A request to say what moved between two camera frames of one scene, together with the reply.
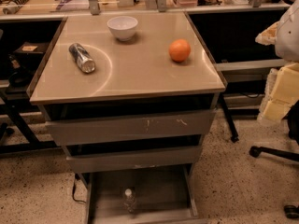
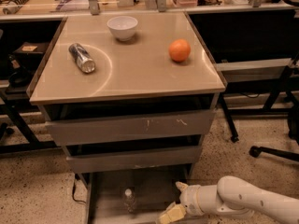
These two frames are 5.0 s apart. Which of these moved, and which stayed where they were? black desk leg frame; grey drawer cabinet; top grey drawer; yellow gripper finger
Moved: yellow gripper finger
Stayed: top grey drawer; black desk leg frame; grey drawer cabinet
